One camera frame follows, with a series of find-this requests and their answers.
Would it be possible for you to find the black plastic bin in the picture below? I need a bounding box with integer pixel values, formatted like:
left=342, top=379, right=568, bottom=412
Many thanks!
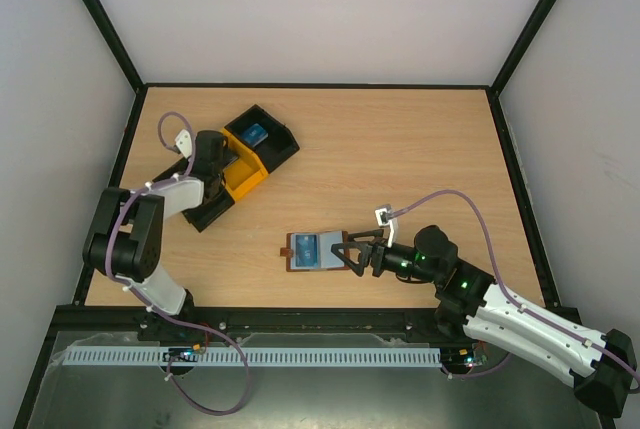
left=181, top=176, right=235, bottom=232
left=225, top=104, right=300, bottom=173

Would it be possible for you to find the black frame post right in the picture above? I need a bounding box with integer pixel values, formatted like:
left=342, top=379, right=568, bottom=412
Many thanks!
left=490, top=0, right=589, bottom=96

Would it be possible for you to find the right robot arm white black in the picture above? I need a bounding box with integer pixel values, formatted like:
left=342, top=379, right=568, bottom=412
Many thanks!
left=331, top=225, right=637, bottom=418

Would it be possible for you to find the purple cable right base loop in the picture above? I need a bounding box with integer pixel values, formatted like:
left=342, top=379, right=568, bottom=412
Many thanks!
left=440, top=348, right=514, bottom=382

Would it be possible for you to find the black plastic bin near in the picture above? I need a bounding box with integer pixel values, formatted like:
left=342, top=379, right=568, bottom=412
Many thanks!
left=181, top=176, right=235, bottom=232

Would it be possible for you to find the yellow plastic bin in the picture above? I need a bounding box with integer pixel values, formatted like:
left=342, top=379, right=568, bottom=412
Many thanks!
left=222, top=129, right=269, bottom=203

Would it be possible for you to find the black frame post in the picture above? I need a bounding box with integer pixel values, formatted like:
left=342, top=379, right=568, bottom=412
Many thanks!
left=490, top=0, right=589, bottom=96
left=52, top=0, right=146, bottom=95

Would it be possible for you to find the purple cable left base loop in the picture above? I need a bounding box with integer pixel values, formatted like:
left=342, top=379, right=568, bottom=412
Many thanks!
left=154, top=313, right=251, bottom=417

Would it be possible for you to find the blue vip card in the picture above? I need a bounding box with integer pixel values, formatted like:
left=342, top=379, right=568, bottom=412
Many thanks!
left=291, top=233, right=320, bottom=270

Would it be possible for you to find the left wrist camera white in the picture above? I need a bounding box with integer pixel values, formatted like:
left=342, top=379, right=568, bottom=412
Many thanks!
left=174, top=129, right=194, bottom=159

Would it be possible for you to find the brown leather card holder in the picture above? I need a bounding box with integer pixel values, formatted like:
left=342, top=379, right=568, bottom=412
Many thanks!
left=279, top=231, right=349, bottom=272

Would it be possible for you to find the light blue slotted cable duct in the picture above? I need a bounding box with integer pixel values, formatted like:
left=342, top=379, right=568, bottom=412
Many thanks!
left=61, top=346, right=441, bottom=368

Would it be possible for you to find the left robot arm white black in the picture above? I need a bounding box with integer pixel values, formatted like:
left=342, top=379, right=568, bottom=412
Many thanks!
left=82, top=130, right=228, bottom=316

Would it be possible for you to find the black plastic bin far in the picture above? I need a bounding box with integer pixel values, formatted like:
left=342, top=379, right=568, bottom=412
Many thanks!
left=225, top=104, right=300, bottom=173

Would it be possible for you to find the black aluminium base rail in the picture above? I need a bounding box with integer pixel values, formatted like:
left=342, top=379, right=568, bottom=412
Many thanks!
left=46, top=305, right=472, bottom=347

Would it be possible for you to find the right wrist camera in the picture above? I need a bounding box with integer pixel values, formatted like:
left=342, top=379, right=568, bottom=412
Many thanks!
left=374, top=204, right=398, bottom=248

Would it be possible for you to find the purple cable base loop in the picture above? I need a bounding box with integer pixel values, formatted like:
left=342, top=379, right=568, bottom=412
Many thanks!
left=440, top=348, right=514, bottom=382
left=154, top=313, right=251, bottom=417

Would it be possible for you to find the black frame post left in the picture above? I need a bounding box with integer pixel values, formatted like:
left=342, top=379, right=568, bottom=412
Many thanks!
left=52, top=0, right=146, bottom=95

